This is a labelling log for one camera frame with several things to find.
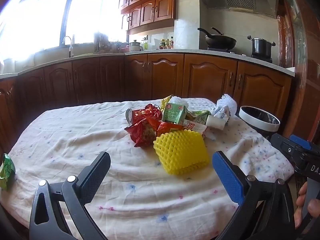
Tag small red snack packet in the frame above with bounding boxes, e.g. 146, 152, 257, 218
157, 121, 184, 137

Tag white electric kettle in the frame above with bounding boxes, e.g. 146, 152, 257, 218
127, 40, 143, 53

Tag black wok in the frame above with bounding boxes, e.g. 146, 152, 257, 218
197, 27, 237, 50

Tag olive yellow wrapper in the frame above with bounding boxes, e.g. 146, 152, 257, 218
160, 95, 174, 112

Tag green foil snack packet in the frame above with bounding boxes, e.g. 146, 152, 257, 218
0, 153, 16, 190

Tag white foam fruit net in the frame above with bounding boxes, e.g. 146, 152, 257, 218
170, 95, 188, 108
216, 93, 241, 117

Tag person's right hand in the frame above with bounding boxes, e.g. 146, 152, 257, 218
293, 181, 320, 230

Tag kitchen window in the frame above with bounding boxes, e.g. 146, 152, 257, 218
0, 0, 128, 63

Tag wooden wall cabinets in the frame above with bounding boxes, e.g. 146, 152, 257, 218
116, 0, 193, 34

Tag wooden framed glass door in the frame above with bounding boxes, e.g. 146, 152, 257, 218
275, 0, 320, 140

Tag white dotted table cloth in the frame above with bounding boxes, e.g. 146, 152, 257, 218
0, 97, 295, 235

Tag stone kitchen countertop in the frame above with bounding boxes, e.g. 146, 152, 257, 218
0, 49, 296, 77

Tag yellow foam fruit net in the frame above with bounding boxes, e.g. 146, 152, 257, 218
153, 129, 210, 175

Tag black gas stove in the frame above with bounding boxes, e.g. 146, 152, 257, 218
206, 46, 273, 63

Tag green clear snack packet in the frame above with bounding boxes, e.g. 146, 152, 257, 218
186, 109, 212, 125

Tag wooden base cabinets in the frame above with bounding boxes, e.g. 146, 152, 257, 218
0, 53, 293, 150

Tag red and white drink carton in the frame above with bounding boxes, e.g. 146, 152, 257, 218
184, 120, 208, 138

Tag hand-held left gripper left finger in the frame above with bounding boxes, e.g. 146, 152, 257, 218
29, 151, 112, 240

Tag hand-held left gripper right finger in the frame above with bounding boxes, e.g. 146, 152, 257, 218
212, 151, 297, 240

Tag chrome faucet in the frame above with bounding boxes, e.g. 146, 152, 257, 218
62, 35, 74, 58

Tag crumpled white blue packet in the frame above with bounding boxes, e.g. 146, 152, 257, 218
212, 105, 231, 125

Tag steel cooking pot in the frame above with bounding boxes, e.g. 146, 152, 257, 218
247, 35, 276, 58

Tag utensil holder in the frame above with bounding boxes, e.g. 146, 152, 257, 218
94, 31, 125, 53

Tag green milk carton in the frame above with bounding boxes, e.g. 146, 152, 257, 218
162, 102, 187, 125

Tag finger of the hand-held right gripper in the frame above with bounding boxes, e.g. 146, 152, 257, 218
271, 133, 304, 164
289, 134, 320, 155

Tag red printed chip bag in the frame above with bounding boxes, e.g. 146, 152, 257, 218
124, 119, 162, 148

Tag small white box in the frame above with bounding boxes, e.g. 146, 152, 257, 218
205, 116, 225, 130

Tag white bin with black liner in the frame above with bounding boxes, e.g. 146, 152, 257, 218
239, 106, 281, 140

